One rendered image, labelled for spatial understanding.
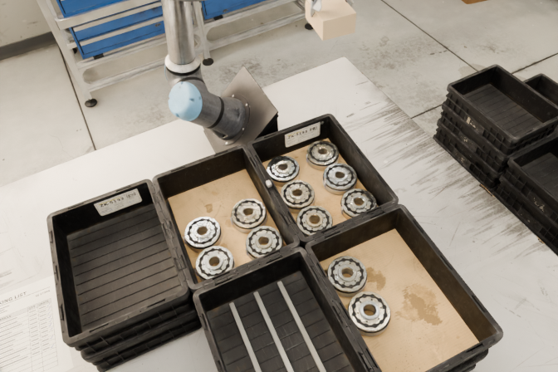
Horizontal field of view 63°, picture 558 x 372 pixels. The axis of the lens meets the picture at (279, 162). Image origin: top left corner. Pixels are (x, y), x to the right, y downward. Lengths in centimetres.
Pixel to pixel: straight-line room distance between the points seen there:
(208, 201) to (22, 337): 64
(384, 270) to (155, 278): 62
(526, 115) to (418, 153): 74
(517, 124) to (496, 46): 140
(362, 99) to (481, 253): 76
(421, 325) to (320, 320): 25
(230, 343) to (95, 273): 43
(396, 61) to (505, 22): 94
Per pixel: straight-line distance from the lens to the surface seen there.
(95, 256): 142
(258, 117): 154
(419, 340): 122
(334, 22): 160
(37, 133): 322
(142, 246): 139
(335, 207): 137
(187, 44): 150
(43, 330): 153
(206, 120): 152
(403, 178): 164
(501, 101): 236
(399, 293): 126
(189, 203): 143
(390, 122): 182
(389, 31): 357
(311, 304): 123
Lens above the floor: 195
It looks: 49 degrees down
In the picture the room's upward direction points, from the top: 5 degrees counter-clockwise
